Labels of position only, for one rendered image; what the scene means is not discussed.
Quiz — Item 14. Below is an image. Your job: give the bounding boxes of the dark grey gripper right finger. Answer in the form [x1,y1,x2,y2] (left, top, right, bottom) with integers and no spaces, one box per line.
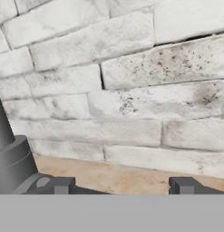
[168,176,224,195]

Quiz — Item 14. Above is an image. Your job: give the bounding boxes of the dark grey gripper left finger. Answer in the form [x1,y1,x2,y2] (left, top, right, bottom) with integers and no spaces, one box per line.
[14,172,77,195]

